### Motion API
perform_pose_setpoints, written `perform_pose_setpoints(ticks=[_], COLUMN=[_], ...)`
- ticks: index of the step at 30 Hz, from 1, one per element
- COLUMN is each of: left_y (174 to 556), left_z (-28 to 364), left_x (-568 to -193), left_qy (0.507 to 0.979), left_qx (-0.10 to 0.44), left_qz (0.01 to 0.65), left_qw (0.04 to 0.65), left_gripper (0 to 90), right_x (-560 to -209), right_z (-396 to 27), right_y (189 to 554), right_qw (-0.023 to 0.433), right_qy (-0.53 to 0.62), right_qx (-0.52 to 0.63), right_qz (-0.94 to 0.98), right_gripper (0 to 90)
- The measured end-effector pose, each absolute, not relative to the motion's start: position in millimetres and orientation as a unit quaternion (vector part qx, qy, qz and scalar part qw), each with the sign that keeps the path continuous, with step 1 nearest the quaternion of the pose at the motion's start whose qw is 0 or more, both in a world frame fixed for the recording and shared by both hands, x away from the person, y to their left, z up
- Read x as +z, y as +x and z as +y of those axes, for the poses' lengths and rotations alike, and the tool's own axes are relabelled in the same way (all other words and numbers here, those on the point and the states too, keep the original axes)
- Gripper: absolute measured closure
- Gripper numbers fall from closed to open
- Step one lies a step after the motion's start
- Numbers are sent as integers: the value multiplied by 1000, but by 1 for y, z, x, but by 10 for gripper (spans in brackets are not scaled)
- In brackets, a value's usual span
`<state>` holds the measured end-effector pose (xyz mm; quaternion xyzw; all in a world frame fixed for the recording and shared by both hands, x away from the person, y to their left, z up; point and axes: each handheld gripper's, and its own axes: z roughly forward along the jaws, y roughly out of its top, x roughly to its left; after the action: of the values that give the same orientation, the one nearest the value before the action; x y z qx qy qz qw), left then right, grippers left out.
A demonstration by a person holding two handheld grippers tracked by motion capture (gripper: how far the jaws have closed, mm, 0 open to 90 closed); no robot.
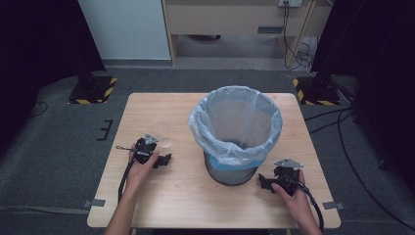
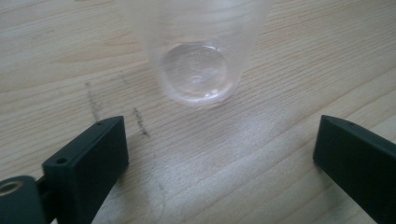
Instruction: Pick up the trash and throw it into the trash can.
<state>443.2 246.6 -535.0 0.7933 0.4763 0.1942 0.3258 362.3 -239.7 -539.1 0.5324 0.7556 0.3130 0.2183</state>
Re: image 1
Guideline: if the person's right hand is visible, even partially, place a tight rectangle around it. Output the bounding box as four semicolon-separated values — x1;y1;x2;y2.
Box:
270;168;311;220

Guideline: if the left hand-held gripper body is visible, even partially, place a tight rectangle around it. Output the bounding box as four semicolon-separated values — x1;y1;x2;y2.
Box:
132;132;161;165

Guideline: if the translucent plastic bin liner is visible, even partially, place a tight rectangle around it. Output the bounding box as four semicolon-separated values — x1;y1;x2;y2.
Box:
187;85;284;171

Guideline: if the white cable bundle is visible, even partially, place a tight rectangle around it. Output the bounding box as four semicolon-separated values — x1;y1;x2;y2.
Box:
298;36;319;68

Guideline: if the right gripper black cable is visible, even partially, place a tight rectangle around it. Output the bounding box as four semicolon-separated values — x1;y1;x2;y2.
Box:
281;172;325;233

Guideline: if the grey tape piece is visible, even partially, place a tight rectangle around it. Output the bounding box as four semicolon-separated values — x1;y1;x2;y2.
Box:
82;198;107;210
322;201;346;212

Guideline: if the long black floor cable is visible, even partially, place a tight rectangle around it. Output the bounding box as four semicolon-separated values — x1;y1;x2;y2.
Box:
337;109;415;232

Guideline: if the grey power strip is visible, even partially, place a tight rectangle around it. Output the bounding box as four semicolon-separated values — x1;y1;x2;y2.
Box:
277;0;303;9

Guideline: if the clear plastic cup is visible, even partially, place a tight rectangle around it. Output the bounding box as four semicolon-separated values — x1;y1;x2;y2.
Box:
150;122;174;150

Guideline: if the black stand base striped tape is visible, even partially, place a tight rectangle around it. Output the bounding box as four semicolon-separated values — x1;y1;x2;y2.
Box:
292;75;343;107
68;75;118;106

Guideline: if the thin black floor cable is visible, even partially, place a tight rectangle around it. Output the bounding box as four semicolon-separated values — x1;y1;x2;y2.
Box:
28;100;50;119

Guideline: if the black curtain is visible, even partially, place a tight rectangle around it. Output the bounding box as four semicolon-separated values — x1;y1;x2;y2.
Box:
310;0;415;195
0;0;107;155

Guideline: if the person's left hand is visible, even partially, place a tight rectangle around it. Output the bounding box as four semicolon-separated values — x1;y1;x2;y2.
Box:
124;143;161;196

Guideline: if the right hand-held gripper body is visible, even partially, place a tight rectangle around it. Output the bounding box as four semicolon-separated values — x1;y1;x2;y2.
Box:
272;158;304;198

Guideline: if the metal mesh trash bin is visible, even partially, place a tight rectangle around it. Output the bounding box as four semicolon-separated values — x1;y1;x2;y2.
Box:
203;150;259;187

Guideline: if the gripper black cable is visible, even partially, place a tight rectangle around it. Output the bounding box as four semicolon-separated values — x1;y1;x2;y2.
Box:
281;172;325;233
117;158;137;203

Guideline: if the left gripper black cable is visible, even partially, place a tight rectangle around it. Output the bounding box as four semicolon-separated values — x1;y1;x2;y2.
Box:
117;158;137;203

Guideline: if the light wooden desk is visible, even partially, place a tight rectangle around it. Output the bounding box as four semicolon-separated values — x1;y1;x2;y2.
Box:
161;0;335;67

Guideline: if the black hanging cable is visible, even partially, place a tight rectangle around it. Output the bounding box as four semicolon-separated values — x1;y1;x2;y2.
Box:
281;1;315;71

